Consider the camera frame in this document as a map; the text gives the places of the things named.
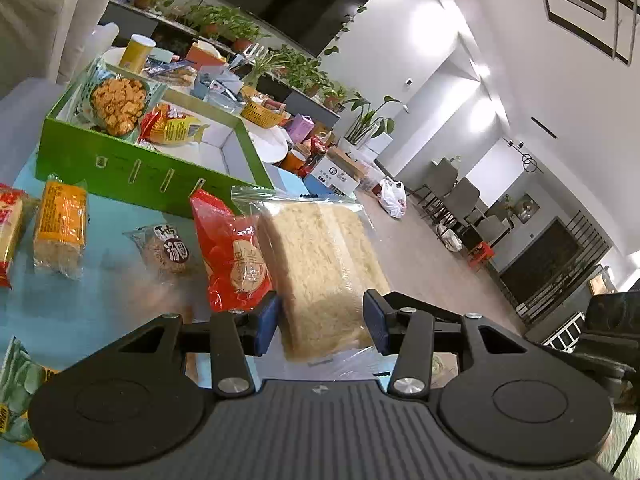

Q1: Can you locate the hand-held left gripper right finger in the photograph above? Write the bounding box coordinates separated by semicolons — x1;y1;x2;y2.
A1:
362;288;548;401

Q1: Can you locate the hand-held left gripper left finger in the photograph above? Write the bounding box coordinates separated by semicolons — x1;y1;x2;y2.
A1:
97;292;279;400

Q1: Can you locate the clear bag of noodles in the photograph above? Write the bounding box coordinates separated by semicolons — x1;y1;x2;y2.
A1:
231;185;393;366

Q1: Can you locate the red pastry packet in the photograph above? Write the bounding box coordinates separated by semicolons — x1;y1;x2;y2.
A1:
189;189;277;312

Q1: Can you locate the brown pastry packet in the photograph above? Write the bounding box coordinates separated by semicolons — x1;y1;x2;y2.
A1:
124;224;193;277

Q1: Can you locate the green cardboard box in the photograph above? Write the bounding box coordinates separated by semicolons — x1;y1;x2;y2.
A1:
37;57;276;218

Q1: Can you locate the red snack packet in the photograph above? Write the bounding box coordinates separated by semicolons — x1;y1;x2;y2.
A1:
136;104;210;147

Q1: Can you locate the orange cracker packet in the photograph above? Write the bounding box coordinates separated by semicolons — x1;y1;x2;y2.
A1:
32;176;89;281

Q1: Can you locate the green leafy snack packet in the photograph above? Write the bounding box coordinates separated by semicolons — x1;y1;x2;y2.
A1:
0;336;63;453

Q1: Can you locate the green puffed snack packet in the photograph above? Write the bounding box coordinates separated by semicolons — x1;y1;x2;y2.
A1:
75;60;151;137

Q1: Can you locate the red label cracker packet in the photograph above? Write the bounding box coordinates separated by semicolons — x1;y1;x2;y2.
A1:
0;184;27;289

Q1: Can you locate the dark sideboard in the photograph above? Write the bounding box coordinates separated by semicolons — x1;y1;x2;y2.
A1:
500;210;613;321

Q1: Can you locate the white plastic bag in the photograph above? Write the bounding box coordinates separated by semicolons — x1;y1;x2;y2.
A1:
378;177;407;218

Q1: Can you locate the grey dining chair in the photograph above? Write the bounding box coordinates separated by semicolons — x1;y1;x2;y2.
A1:
412;157;458;206
442;177;481;226
465;202;506;248

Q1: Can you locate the labelled cardboard box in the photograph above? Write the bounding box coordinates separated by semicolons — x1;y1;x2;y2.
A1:
307;147;368;196

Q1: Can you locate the orange mug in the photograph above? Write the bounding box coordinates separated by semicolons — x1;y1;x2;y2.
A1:
280;147;306;173

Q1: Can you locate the white floor cabinet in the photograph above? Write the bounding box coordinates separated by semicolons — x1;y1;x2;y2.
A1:
360;132;393;161

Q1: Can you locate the white round coffee table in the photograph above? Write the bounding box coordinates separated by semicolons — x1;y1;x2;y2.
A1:
97;47;290;166

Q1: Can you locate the grey blue patterned mat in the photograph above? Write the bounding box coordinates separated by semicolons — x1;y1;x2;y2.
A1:
0;150;396;456

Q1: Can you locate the pink box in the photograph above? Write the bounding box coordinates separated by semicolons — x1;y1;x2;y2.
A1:
287;114;315;143

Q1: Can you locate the large leafy floor plant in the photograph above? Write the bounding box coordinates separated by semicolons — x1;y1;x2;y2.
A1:
342;95;403;148

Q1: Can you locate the yellow woven basket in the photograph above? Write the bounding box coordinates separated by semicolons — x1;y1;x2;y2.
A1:
241;97;287;128

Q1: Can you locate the grey blue plastic bowl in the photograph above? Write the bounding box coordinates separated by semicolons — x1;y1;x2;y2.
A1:
192;70;241;106

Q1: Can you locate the spider plant in vase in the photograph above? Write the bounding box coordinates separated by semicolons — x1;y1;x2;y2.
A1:
245;47;288;88

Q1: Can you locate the orange tissue box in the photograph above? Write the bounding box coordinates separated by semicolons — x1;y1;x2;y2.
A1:
185;42;226;68

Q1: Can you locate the yellow canister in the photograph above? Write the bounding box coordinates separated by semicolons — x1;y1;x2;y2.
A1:
119;34;156;73

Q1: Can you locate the rectangular ceiling light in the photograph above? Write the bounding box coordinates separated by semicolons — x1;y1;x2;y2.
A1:
532;0;640;66

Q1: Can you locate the beige armchair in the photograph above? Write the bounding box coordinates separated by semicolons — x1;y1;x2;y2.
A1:
0;0;128;98

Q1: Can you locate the framed wall picture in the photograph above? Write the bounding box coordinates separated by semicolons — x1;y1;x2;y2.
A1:
515;192;541;223

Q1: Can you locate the wall television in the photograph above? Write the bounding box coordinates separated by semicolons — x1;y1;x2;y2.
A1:
172;0;377;57

